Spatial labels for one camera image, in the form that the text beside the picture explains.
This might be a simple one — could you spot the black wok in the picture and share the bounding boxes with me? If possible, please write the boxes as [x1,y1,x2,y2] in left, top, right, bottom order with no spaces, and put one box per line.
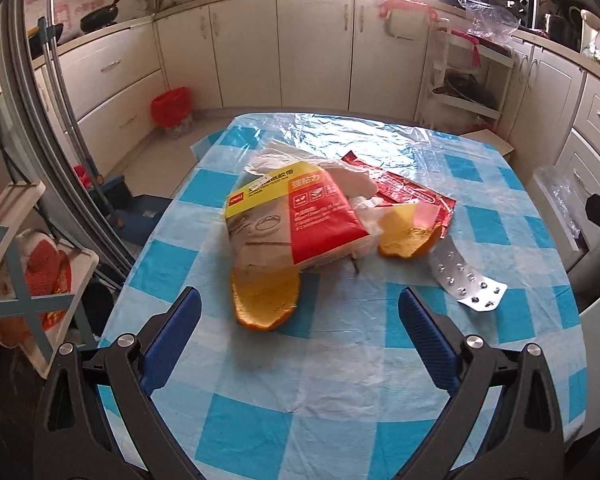
[80,0,131,33]

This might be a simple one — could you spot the pink cloth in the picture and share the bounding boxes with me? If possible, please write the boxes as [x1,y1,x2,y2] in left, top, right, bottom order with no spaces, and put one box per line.
[452,30,483,68]

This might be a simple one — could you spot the red trash bin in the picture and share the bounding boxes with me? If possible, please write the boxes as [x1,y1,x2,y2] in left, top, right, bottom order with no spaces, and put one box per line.
[151,86,195,138]

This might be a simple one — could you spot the white storage rack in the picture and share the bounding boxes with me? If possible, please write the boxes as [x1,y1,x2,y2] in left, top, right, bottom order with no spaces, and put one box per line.
[427,20,516,133]

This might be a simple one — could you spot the yellow red tape package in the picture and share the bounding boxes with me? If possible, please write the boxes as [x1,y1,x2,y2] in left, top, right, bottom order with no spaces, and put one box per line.
[225,160,371,273]

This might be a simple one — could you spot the cardboard piece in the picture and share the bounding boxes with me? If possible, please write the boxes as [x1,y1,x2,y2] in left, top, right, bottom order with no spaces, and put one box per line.
[460,129,515,161]

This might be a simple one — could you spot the red foil wrapper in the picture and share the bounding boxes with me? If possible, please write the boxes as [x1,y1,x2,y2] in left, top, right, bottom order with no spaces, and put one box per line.
[341,151,456,251]

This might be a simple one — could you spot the red printed bag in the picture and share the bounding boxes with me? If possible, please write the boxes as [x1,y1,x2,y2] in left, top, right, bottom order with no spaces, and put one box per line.
[17,230,73,328]

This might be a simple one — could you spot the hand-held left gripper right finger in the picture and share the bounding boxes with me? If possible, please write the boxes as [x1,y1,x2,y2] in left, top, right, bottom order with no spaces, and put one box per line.
[397,286,566,480]

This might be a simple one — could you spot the dark pan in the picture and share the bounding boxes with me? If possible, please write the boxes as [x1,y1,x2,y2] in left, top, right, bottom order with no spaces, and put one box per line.
[432,70,498,106]

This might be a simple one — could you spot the white drawer cabinet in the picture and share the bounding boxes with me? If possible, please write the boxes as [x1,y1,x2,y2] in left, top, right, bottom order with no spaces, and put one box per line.
[30,20,168,176]

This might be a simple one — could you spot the white door cabinet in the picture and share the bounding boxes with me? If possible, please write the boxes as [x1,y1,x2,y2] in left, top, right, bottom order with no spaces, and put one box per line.
[152,0,431,116]

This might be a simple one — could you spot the small orange peel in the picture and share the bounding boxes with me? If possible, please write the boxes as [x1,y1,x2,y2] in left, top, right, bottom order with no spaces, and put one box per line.
[377,205,443,259]

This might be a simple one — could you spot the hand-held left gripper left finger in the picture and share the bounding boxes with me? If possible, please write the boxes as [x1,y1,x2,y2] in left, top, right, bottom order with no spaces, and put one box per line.
[32,286,203,480]

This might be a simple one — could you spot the silver pill blister pack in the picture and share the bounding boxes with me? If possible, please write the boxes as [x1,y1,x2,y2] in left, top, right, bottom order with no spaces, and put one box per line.
[427,240,508,313]

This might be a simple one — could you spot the hanging clear plastic bag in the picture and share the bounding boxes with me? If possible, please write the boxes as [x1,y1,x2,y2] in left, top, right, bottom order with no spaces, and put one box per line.
[532,165,588,251]

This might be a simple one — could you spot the white kettle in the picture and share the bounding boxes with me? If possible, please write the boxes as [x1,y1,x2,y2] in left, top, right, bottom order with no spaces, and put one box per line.
[580,9,600,56]

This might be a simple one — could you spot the white panelled cabinet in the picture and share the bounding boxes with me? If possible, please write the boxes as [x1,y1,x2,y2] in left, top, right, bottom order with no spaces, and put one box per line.
[505,35,600,261]

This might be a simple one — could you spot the large orange peel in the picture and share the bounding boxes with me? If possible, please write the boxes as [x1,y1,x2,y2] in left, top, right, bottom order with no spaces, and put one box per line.
[230,265,301,333]

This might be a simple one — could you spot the mop pole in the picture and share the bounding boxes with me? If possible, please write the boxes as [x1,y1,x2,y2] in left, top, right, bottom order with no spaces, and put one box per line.
[37,17,106,196]

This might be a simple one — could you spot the blue white checkered tablecloth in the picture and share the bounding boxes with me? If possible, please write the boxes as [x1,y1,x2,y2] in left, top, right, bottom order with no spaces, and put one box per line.
[97,110,588,480]

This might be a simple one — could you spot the bag with red handles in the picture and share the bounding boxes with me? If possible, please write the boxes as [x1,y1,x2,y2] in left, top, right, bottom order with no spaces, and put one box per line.
[377,0,438,41]

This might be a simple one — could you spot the white wooden chair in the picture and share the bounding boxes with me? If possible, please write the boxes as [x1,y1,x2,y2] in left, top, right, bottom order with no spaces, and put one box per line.
[0,180,98,378]

